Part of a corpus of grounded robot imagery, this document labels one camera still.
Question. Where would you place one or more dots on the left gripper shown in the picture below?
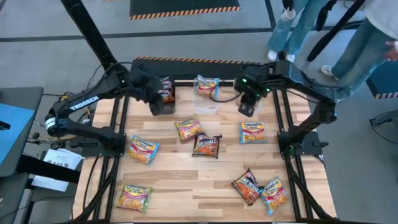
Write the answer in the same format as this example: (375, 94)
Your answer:
(147, 85)

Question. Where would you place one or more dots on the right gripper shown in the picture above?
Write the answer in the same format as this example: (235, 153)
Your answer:
(252, 88)

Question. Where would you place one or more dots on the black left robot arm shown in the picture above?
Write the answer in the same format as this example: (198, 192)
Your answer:
(84, 104)

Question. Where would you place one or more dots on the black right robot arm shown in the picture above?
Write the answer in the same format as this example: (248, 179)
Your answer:
(295, 79)

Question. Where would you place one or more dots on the clear plastic bin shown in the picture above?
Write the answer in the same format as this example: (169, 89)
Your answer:
(205, 107)
(237, 109)

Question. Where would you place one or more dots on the person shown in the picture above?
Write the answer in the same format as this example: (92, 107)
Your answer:
(360, 53)
(298, 28)

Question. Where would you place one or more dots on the black stand column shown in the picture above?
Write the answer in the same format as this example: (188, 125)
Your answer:
(87, 28)

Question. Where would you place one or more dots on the white paper cup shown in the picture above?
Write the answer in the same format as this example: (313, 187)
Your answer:
(288, 15)

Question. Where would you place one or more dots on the white paper sheet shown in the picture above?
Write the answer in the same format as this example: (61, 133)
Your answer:
(59, 161)

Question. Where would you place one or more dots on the grey desk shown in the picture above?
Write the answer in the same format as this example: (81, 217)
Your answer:
(31, 96)

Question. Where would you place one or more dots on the black desk beam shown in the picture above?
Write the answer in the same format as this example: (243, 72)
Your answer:
(46, 169)

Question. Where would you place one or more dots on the blue desk mat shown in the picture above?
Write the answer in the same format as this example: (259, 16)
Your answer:
(15, 130)

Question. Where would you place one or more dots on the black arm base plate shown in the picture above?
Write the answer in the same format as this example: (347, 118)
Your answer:
(311, 147)
(93, 151)

